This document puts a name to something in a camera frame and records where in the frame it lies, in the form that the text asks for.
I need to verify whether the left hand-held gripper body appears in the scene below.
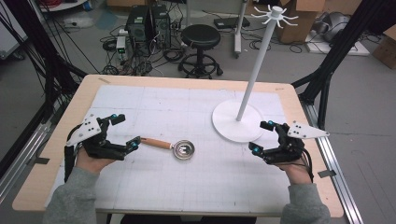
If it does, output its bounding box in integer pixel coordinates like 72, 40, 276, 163
65, 113, 130, 161

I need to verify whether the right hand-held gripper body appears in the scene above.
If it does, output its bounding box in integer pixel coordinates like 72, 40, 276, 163
263, 120, 331, 165

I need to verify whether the metal ladle with wooden handle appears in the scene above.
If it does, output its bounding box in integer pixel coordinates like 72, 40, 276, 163
139, 136, 197, 161

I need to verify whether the person's left hand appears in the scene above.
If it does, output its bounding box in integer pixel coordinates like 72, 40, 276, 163
75, 148, 118, 175

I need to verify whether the person's right hand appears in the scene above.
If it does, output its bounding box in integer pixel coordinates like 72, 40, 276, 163
278, 159, 313, 186

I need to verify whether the white hook stand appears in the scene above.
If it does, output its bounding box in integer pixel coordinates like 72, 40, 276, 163
211, 4, 300, 144

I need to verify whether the black tape piece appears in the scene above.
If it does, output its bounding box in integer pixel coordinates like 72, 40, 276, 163
26, 156, 51, 166
317, 169, 337, 179

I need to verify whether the white grid mat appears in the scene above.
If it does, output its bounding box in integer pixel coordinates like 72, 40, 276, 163
45, 84, 291, 210

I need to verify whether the small white device green display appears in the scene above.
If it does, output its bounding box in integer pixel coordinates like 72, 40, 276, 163
115, 35, 127, 61

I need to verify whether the black computer tower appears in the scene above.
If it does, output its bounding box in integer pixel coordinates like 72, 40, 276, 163
150, 4, 173, 49
124, 5, 151, 58

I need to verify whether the white floor stand pole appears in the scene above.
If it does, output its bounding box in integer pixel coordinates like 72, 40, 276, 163
233, 0, 250, 59

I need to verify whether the large open cardboard box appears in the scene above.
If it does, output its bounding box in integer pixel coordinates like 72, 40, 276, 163
275, 0, 327, 45

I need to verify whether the flat black box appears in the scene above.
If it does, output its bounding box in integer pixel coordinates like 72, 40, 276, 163
213, 16, 251, 31

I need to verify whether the black round stool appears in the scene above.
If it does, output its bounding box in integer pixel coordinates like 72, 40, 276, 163
177, 23, 224, 79

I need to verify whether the white flat board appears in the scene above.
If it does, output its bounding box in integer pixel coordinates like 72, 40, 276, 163
304, 30, 372, 57

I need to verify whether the grey rounded device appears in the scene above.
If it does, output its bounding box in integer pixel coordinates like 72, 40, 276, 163
317, 11, 352, 43

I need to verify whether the small cardboard box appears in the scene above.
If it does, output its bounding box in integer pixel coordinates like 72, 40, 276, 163
371, 24, 396, 70

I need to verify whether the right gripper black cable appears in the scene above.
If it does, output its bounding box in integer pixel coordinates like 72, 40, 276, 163
298, 147, 315, 184

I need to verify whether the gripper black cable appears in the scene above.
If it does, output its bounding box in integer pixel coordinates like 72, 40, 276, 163
64, 124, 84, 184
298, 147, 315, 184

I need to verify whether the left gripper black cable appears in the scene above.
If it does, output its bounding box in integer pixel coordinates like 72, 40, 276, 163
64, 124, 84, 184

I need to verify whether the aluminium rail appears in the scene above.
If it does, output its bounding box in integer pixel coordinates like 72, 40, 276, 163
0, 121, 53, 204
299, 100, 364, 224

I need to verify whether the tangle of black floor cables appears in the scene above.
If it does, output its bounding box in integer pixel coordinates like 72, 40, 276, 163
99, 18, 188, 77

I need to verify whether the black metal frame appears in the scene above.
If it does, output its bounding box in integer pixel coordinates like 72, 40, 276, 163
291, 0, 396, 135
0, 0, 89, 178

